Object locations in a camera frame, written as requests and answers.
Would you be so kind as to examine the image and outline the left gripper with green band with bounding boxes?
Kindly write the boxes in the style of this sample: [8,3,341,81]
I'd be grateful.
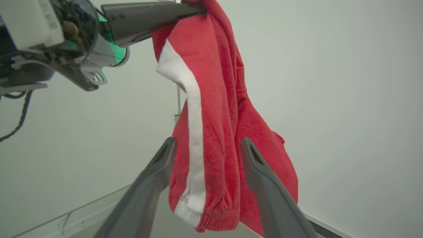
[50,0,208,92]

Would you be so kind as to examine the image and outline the dark baseboard strip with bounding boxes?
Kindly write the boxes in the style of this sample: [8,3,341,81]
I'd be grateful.
[297,207,359,238]

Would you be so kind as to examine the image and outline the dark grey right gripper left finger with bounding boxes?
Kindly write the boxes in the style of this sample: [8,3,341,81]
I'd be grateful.
[94,137,177,238]

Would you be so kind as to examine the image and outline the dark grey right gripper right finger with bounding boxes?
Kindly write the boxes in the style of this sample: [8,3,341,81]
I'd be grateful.
[241,138,318,238]

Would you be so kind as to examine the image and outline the red trousers with white stripe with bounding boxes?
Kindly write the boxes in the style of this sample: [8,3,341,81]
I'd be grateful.
[151,0,299,237]

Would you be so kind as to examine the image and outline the white camera box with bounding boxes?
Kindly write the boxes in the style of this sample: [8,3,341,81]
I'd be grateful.
[0,0,65,51]

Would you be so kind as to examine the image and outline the thin black cable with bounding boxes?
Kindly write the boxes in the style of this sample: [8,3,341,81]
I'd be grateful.
[0,90,33,143]

